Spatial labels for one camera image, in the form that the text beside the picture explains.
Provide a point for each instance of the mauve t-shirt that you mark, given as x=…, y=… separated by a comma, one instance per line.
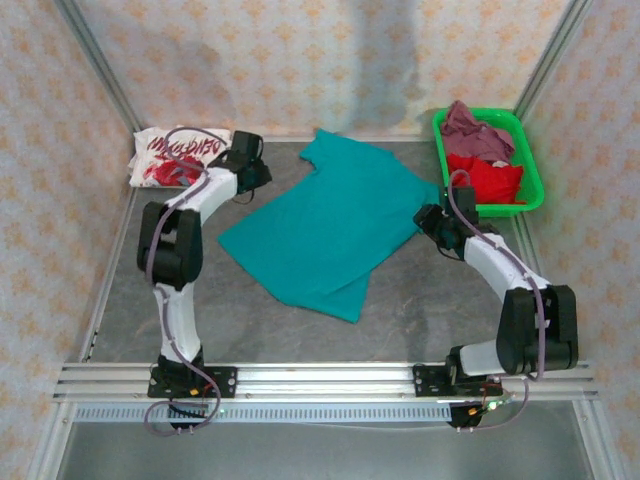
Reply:
x=475, y=142

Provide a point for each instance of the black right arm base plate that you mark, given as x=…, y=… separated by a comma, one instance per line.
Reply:
x=424, y=382

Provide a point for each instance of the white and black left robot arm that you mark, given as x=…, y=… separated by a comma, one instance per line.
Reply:
x=175, y=310

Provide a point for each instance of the wide aluminium mounting rail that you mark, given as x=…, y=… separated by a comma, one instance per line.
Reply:
x=325, y=382

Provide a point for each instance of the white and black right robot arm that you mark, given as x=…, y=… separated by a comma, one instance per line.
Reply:
x=520, y=330

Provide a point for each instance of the green plastic basket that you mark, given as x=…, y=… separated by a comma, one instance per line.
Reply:
x=531, y=165

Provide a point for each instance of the teal t-shirt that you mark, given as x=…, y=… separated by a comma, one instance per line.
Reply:
x=320, y=225

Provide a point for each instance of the aluminium frame post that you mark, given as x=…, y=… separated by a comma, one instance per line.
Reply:
x=552, y=55
x=100, y=65

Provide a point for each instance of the white t-shirt with red print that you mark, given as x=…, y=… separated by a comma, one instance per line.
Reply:
x=150, y=150

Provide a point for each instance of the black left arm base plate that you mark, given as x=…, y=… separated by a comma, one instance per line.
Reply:
x=225, y=382

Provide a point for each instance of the aluminium table edge rail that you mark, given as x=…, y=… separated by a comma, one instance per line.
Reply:
x=280, y=138

